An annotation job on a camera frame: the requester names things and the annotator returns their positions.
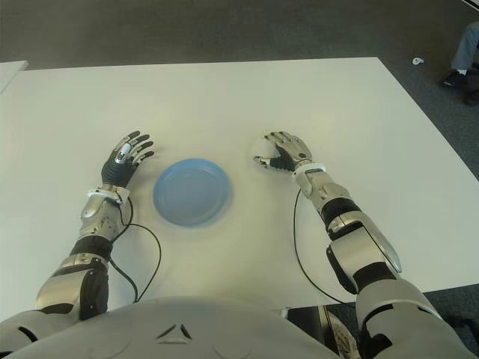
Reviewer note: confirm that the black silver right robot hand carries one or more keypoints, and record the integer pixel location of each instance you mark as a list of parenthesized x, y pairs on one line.
[(295, 149)]

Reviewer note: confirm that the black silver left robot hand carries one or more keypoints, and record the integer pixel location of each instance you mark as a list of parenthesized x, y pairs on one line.
[(116, 172)]

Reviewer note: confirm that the white charger with prongs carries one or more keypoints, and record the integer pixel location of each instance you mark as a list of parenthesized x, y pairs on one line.
[(262, 147)]

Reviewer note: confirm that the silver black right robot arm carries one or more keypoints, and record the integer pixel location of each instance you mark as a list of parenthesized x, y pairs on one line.
[(359, 247)]

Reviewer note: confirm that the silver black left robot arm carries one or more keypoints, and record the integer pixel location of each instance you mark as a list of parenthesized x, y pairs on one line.
[(60, 288)]

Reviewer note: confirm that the blue round plate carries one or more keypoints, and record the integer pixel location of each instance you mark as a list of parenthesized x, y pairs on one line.
[(192, 194)]

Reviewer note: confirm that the white side table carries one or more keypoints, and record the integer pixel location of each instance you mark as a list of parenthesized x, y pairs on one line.
[(11, 75)]

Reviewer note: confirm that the small white floor object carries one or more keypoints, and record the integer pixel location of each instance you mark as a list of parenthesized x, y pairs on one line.
[(417, 61)]

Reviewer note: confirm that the grey robot torso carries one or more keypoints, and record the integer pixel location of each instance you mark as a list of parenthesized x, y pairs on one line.
[(172, 329)]

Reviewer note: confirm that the dark shoe with white sock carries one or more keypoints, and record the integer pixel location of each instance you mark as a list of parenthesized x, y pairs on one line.
[(453, 79)]

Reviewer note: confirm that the person leg in jeans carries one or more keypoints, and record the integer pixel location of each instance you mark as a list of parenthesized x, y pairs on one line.
[(467, 45)]

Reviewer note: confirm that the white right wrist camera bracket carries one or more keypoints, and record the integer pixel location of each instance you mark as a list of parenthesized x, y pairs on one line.
[(308, 167)]

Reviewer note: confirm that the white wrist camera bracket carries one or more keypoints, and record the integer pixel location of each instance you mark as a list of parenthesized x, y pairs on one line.
[(308, 167), (105, 193)]

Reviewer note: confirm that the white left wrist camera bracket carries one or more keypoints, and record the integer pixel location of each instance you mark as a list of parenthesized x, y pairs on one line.
[(105, 193)]

